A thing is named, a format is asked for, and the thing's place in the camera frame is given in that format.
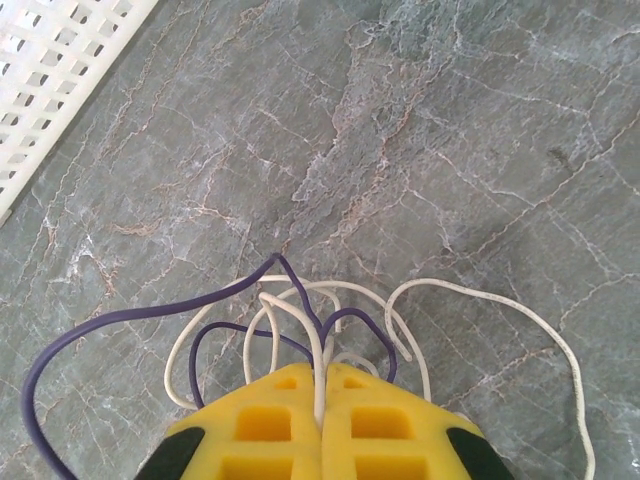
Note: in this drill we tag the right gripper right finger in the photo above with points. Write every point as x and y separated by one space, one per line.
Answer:
385 425

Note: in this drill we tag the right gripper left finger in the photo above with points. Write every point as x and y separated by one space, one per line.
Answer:
260 425

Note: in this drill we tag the white plastic mesh basket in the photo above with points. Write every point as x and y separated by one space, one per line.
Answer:
102 65

